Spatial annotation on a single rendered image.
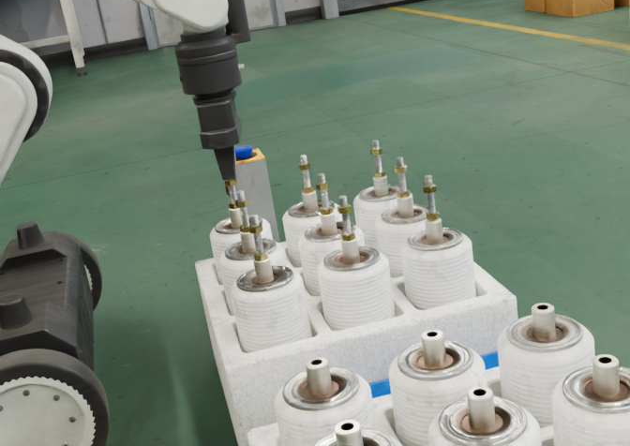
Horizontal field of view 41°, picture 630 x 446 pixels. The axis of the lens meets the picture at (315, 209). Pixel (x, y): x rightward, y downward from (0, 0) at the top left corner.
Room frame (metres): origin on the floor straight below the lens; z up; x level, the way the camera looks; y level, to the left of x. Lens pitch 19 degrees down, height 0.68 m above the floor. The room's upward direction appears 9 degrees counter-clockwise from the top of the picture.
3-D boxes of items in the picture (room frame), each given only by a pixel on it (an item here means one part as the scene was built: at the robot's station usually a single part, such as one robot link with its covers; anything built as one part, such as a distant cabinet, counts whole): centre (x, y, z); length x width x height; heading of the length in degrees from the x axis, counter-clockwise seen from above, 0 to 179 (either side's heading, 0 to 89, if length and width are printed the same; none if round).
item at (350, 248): (1.04, -0.04, 0.26); 0.02 x 0.02 x 0.03
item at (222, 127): (1.25, 0.12, 0.45); 0.13 x 0.10 x 0.12; 0
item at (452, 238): (1.06, -0.15, 0.25); 0.08 x 0.08 x 0.01
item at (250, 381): (1.16, -0.02, 0.09); 0.39 x 0.39 x 0.18; 11
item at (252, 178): (1.43, 0.11, 0.16); 0.07 x 0.07 x 0.31; 11
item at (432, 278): (1.06, -0.15, 0.16); 0.10 x 0.10 x 0.18
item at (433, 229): (1.06, -0.15, 0.26); 0.02 x 0.02 x 0.03
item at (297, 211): (1.27, 0.01, 0.25); 0.08 x 0.08 x 0.01
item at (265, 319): (1.02, 0.08, 0.16); 0.10 x 0.10 x 0.18
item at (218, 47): (1.27, 0.11, 0.57); 0.11 x 0.11 x 0.11; 17
